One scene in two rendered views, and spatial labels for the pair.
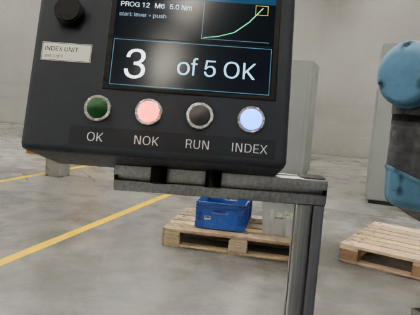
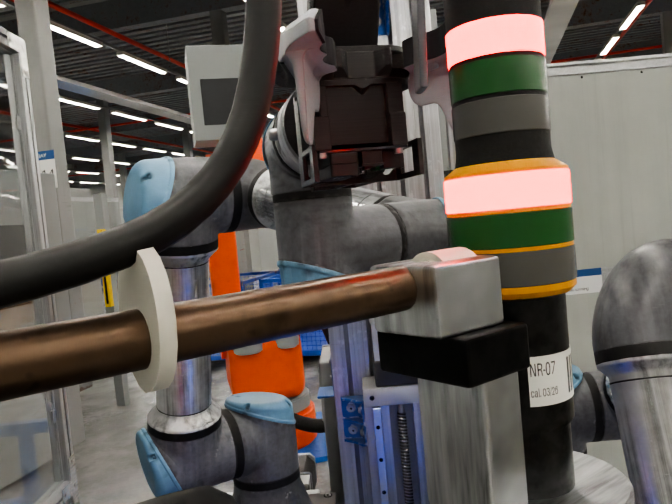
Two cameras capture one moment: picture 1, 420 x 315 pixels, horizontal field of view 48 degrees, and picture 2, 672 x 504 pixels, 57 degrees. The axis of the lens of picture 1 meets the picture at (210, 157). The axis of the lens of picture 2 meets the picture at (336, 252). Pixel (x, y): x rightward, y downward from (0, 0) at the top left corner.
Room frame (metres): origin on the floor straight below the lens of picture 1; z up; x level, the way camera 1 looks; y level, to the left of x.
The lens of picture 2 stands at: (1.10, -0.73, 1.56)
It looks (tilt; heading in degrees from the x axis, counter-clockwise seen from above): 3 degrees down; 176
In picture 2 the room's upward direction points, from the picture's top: 5 degrees counter-clockwise
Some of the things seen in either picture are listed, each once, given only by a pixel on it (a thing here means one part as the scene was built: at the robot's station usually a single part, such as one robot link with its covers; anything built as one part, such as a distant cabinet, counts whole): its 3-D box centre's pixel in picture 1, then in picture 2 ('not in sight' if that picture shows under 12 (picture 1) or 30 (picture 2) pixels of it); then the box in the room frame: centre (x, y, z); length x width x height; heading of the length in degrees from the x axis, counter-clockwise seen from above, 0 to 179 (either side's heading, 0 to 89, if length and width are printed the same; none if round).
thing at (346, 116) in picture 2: not in sight; (345, 122); (0.66, -0.69, 1.63); 0.12 x 0.08 x 0.09; 8
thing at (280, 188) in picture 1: (219, 182); not in sight; (0.53, -0.01, 1.04); 0.24 x 0.03 x 0.03; 89
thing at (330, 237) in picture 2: not in sight; (332, 248); (0.50, -0.70, 1.53); 0.11 x 0.08 x 0.11; 118
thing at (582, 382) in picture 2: not in sight; (551, 407); (0.07, -0.32, 1.20); 0.13 x 0.12 x 0.14; 84
